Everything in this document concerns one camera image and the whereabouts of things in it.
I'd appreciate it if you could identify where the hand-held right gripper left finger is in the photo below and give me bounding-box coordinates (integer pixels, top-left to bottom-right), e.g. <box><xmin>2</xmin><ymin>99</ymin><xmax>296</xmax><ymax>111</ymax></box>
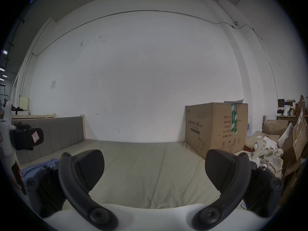
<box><xmin>25</xmin><ymin>149</ymin><xmax>118</xmax><ymax>229</ymax></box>

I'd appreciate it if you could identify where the blue garment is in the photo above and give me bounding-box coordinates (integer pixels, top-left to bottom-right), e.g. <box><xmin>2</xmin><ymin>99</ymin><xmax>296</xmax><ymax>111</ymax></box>
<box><xmin>22</xmin><ymin>158</ymin><xmax>60</xmax><ymax>189</ymax></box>

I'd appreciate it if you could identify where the bed with beige sheet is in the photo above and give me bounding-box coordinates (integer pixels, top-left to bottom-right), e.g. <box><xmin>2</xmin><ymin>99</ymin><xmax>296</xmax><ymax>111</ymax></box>
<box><xmin>20</xmin><ymin>139</ymin><xmax>253</xmax><ymax>211</ymax></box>

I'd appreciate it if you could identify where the wooden shelf with cream board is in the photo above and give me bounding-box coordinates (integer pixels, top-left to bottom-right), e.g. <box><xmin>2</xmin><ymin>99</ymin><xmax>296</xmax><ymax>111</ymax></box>
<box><xmin>11</xmin><ymin>96</ymin><xmax>56</xmax><ymax>119</ymax></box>

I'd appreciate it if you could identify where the large printed cardboard carton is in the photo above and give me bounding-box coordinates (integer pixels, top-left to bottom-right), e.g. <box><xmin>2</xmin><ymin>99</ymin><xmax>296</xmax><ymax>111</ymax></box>
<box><xmin>185</xmin><ymin>102</ymin><xmax>249</xmax><ymax>157</ymax></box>

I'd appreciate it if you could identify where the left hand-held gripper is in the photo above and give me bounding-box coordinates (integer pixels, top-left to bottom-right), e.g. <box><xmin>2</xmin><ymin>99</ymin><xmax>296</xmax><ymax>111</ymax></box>
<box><xmin>0</xmin><ymin>101</ymin><xmax>44</xmax><ymax>203</ymax></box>

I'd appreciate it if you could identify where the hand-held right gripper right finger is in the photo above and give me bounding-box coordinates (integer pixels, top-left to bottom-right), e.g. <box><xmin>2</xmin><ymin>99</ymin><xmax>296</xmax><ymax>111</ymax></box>
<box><xmin>191</xmin><ymin>149</ymin><xmax>284</xmax><ymax>229</ymax></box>

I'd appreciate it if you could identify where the flattened cardboard carton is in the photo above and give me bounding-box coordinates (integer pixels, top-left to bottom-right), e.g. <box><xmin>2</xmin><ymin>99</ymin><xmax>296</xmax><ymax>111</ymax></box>
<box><xmin>283</xmin><ymin>104</ymin><xmax>308</xmax><ymax>177</ymax></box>

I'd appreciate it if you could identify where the pack of water bottles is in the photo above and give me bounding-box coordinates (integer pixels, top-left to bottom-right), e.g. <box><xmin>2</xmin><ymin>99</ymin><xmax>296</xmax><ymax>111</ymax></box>
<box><xmin>246</xmin><ymin>118</ymin><xmax>259</xmax><ymax>137</ymax></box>

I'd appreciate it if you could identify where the wooden table with clutter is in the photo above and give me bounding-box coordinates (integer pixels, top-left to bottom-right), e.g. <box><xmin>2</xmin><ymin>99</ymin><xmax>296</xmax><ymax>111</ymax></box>
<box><xmin>275</xmin><ymin>95</ymin><xmax>308</xmax><ymax>126</ymax></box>

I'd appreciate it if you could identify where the grey padded headboard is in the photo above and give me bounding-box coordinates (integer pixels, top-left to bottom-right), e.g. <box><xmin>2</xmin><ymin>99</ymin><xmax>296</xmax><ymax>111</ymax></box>
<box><xmin>11</xmin><ymin>116</ymin><xmax>86</xmax><ymax>165</ymax></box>

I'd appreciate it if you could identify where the plaid cloth pile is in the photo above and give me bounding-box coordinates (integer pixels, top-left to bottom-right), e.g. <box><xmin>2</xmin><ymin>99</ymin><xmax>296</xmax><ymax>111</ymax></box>
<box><xmin>250</xmin><ymin>136</ymin><xmax>285</xmax><ymax>179</ymax></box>

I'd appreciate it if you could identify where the open brown cardboard box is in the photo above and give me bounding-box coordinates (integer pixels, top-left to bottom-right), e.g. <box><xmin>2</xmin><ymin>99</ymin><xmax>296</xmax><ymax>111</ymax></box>
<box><xmin>261</xmin><ymin>119</ymin><xmax>290</xmax><ymax>136</ymax></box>

